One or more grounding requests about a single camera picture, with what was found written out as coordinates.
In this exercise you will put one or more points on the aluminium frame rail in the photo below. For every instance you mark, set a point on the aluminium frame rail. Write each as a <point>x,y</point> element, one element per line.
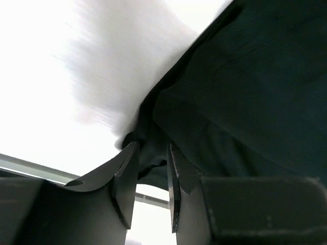
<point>144,193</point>

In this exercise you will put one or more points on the black shorts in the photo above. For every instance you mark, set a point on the black shorts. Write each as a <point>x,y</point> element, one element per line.
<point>247,99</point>

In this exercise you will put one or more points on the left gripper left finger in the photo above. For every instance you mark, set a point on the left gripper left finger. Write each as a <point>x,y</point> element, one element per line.
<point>95,208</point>

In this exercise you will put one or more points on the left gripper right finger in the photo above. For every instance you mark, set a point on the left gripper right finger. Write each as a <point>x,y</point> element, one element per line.
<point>243,210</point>

